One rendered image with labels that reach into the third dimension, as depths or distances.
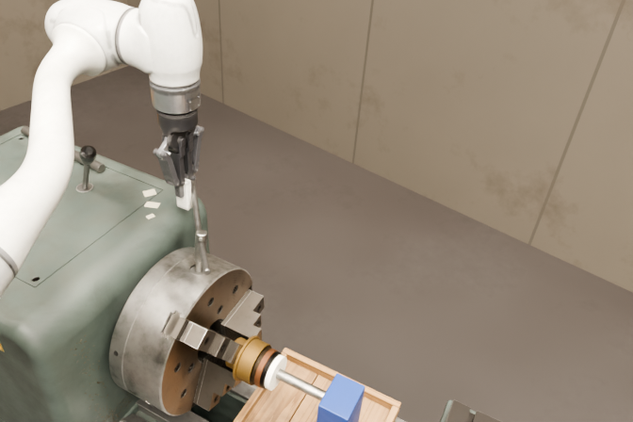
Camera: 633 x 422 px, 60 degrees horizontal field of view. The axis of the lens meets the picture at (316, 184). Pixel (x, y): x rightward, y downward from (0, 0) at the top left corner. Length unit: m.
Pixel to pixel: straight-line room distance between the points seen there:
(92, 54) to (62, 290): 0.42
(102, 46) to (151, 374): 0.58
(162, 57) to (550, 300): 2.45
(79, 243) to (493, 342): 2.02
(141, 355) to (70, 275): 0.20
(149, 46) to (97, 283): 0.44
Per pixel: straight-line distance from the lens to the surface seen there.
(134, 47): 1.01
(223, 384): 1.19
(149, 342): 1.08
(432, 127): 3.23
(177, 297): 1.07
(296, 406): 1.33
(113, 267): 1.13
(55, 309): 1.08
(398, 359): 2.56
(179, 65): 0.99
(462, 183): 3.30
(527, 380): 2.68
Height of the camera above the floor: 2.01
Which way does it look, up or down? 36 degrees down
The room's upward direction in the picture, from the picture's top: 4 degrees clockwise
